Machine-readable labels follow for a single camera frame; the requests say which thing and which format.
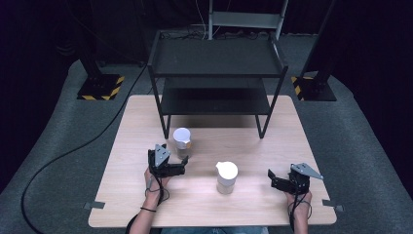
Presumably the black two-tier shelf rack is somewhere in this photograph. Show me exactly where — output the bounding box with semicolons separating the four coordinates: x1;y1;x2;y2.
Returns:
147;30;289;140

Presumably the grey tape strip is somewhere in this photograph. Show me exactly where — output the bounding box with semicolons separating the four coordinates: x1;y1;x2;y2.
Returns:
83;201;106;211
321;198;344;213

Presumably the long black floor cable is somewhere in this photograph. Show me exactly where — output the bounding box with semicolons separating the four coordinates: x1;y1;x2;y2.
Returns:
20;62;149;234

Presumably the black stand with striped base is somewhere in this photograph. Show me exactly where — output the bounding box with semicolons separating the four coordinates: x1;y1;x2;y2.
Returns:
76;0;126;101
290;0;338;102

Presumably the grey metal frame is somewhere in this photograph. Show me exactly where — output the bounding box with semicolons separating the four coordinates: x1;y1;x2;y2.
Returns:
207;0;289;42

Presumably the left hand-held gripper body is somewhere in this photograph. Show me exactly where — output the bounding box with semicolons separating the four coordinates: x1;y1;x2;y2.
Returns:
147;143;173;178

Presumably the person's right hand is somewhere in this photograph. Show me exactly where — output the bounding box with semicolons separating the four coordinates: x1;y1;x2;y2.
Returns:
284;190;314;213

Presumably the bundle of black cables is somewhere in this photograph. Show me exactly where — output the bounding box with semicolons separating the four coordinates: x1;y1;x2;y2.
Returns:
160;28;275;41

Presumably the white paper cup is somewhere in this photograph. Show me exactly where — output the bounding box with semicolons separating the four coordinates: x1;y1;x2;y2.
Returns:
172;127;193;160

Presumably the person's left hand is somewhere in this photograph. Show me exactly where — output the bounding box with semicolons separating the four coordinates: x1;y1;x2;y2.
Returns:
143;167;172;200

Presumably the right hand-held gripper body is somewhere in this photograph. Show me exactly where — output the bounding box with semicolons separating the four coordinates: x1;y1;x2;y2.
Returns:
287;162;324;196

